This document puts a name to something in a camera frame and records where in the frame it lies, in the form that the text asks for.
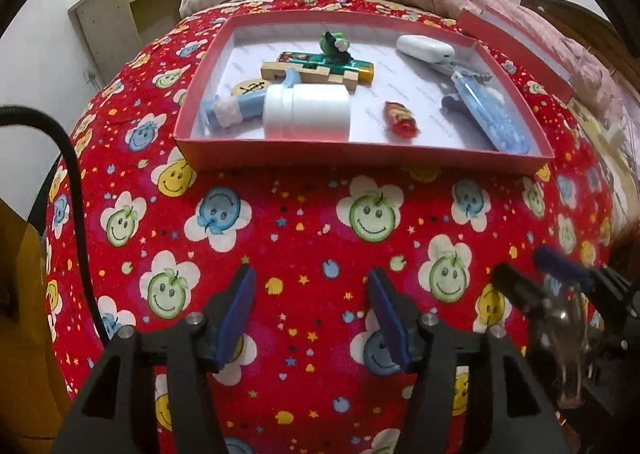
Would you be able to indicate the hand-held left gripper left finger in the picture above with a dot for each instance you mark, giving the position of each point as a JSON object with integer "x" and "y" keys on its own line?
{"x": 235, "y": 319}

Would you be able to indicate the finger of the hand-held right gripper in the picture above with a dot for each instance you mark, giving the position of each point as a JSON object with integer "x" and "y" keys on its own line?
{"x": 557, "y": 264}
{"x": 517, "y": 286}

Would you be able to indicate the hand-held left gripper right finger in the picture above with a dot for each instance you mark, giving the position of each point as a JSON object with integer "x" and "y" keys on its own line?
{"x": 390, "y": 324}

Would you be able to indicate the blue correction tape dispenser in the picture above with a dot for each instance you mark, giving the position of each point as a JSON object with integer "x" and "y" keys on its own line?
{"x": 495, "y": 119}

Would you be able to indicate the red candy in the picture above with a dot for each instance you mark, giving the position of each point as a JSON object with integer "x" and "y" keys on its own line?
{"x": 400, "y": 118}

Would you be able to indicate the light blue plastic toy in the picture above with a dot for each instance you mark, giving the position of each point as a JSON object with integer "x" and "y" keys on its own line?
{"x": 245, "y": 107}

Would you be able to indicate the white plastic bottle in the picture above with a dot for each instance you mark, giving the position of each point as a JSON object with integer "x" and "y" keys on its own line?
{"x": 310, "y": 109}

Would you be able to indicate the gold round chess piece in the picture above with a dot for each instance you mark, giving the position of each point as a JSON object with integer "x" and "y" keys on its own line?
{"x": 250, "y": 88}

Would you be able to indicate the red shallow cardboard box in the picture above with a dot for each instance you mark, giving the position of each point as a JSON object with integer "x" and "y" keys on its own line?
{"x": 375, "y": 79}

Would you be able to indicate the wooden puzzle block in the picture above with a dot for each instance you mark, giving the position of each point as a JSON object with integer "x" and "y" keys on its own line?
{"x": 272, "y": 69}

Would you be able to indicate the white earbuds case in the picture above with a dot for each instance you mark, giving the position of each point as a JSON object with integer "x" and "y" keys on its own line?
{"x": 422, "y": 45}

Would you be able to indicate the green rectangular packet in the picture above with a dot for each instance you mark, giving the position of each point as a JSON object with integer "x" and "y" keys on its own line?
{"x": 350, "y": 67}

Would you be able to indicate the red smiley flower blanket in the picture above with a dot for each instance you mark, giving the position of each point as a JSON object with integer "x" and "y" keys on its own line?
{"x": 300, "y": 234}

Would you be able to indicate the brown wooden cabinet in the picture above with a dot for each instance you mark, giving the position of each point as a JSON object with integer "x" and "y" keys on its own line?
{"x": 25, "y": 334}

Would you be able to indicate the red cardboard box lid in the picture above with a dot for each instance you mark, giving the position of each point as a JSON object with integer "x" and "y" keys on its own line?
{"x": 520, "y": 54}

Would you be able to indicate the dark wooden headboard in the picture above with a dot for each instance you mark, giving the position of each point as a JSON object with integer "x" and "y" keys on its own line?
{"x": 575, "y": 19}

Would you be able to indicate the beige wooden shelf unit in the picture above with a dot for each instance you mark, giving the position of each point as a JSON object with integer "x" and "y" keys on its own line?
{"x": 107, "y": 29}

